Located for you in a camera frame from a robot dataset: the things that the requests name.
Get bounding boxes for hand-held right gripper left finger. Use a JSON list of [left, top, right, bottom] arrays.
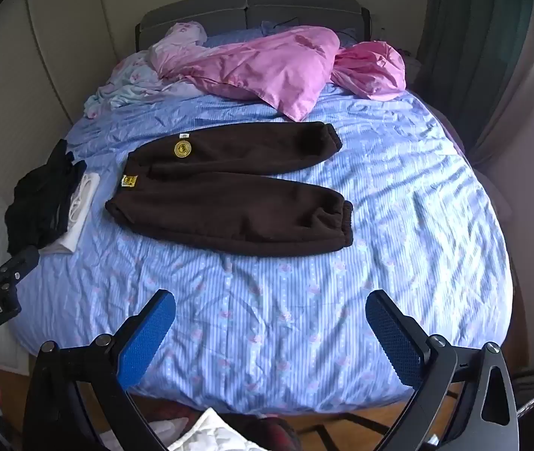
[[23, 289, 177, 451]]

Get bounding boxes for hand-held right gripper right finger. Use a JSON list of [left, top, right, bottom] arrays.
[[365, 290, 519, 451]]

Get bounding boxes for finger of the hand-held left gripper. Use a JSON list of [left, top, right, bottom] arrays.
[[0, 245, 41, 292]]

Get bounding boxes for brown corduroy pants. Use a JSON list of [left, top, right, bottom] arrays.
[[104, 121, 354, 258]]

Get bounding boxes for black clothing pile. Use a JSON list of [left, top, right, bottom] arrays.
[[5, 138, 88, 255]]

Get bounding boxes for white folded cloth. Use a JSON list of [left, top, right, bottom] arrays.
[[39, 173, 101, 255]]

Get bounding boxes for blue striped floral bed sheet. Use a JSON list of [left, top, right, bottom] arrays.
[[29, 28, 514, 416]]

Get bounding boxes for white quilted cloth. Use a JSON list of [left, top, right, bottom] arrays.
[[147, 408, 258, 451]]

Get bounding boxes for dark red plaid cloth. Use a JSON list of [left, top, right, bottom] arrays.
[[220, 413, 303, 451]]

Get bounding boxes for pale floral blanket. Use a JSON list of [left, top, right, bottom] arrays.
[[83, 21, 211, 120]]

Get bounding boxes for pink satin pillow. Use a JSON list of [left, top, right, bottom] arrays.
[[330, 41, 407, 101]]

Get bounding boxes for pink satin quilt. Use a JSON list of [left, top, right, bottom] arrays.
[[149, 26, 341, 122]]

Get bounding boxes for grey green curtain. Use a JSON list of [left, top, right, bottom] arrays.
[[417, 0, 534, 165]]

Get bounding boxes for grey padded headboard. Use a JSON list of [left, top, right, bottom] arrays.
[[134, 0, 372, 50]]

